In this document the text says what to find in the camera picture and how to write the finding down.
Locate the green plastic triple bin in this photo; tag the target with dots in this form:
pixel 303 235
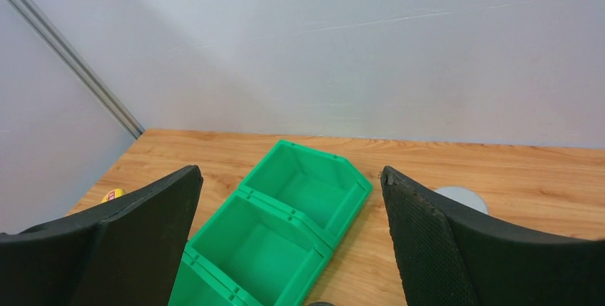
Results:
pixel 274 235

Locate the silver lid spice jar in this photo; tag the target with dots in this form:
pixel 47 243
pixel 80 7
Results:
pixel 464 196

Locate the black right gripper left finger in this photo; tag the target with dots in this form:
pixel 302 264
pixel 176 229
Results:
pixel 125 251

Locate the aluminium corner frame post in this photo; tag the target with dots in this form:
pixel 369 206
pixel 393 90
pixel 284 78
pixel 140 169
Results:
pixel 43 26

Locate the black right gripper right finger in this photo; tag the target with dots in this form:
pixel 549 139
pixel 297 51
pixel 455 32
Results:
pixel 450 254

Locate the yellow cap sauce bottle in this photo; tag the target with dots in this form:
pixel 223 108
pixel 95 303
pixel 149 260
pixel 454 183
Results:
pixel 113 194

